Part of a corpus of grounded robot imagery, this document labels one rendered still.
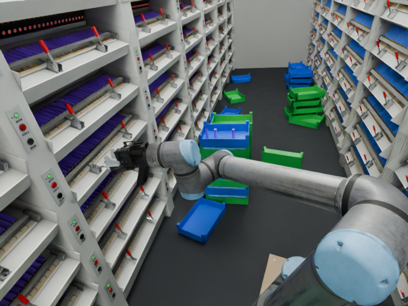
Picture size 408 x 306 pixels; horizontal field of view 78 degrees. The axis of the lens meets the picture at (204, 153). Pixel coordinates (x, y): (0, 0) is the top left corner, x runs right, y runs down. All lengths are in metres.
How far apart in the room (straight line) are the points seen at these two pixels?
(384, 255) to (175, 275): 1.21
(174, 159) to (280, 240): 1.02
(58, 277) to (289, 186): 0.80
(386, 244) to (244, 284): 1.07
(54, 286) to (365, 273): 0.89
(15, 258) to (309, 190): 0.80
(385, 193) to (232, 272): 1.08
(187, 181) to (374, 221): 0.55
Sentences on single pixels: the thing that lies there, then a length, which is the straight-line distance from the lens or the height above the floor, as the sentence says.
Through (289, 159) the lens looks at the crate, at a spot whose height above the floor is 0.16.
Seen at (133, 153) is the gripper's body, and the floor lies 0.84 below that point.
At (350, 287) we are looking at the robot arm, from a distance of 0.53.
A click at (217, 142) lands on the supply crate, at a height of 0.51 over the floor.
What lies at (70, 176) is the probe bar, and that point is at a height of 0.78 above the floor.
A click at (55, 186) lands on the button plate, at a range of 0.90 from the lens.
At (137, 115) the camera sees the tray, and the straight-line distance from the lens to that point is 1.39.
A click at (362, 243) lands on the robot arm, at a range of 0.49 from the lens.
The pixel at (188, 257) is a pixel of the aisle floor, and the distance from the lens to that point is 1.60.
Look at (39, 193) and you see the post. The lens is 0.88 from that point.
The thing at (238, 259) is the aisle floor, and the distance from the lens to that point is 1.57.
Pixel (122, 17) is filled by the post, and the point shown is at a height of 1.23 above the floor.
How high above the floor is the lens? 1.31
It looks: 33 degrees down
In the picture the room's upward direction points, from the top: 6 degrees counter-clockwise
